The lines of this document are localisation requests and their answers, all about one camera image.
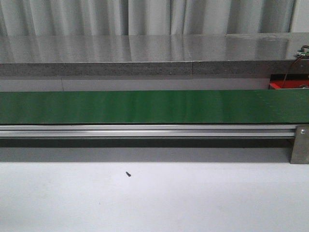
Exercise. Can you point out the green conveyor belt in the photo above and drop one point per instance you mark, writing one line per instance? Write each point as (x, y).
(156, 106)

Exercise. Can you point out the aluminium conveyor rail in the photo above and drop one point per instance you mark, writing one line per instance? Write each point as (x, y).
(267, 130)

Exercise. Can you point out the red bin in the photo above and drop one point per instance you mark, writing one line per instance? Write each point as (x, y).
(277, 81)

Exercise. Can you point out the grey curtain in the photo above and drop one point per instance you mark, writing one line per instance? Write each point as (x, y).
(143, 17)

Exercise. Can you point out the steel conveyor bracket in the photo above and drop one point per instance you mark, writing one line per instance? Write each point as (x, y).
(300, 153)

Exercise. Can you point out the green circuit board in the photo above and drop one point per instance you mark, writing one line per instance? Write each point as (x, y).
(302, 53)

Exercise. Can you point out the grey stone counter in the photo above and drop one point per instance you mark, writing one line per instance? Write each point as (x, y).
(123, 55)

